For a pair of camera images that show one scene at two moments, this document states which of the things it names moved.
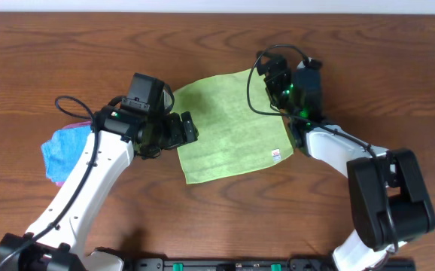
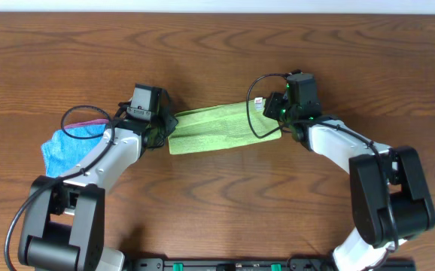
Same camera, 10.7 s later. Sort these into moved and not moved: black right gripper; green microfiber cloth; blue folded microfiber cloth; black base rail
Moved: green microfiber cloth; black right gripper
Not moved: blue folded microfiber cloth; black base rail
